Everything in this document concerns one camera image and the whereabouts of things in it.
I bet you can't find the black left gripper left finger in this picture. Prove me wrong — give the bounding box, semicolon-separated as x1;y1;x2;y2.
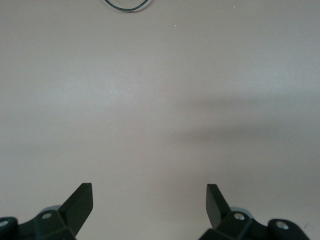
0;182;94;240

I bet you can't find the black looped table cable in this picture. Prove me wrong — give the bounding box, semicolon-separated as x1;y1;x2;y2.
103;0;149;13

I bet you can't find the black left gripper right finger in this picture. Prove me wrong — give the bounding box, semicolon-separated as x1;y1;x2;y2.
199;183;311;240

